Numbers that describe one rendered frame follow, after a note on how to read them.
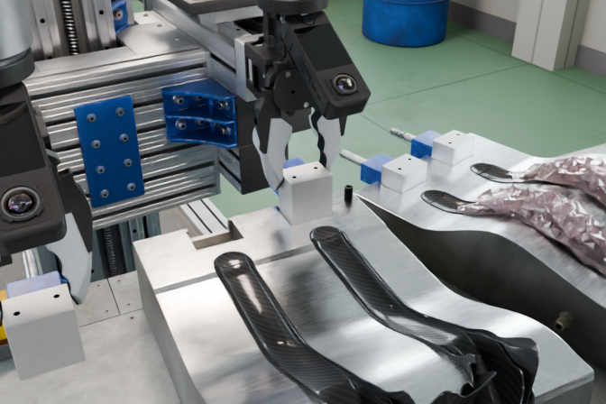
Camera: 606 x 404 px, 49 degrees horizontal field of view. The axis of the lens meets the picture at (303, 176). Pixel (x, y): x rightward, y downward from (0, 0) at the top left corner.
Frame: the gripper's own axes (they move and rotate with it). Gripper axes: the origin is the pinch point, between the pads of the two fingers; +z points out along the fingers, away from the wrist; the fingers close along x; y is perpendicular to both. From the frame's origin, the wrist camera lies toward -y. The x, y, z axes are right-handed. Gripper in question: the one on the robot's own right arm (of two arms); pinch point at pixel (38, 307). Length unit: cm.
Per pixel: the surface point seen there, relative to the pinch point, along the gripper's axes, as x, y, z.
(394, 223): -41.1, 11.2, 10.8
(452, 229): -43.7, 3.6, 7.7
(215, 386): -11.4, -8.5, 5.8
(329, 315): -23.9, -4.1, 6.7
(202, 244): -17.4, 13.8, 8.3
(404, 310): -30.5, -6.6, 6.7
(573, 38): -284, 205, 79
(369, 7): -209, 294, 75
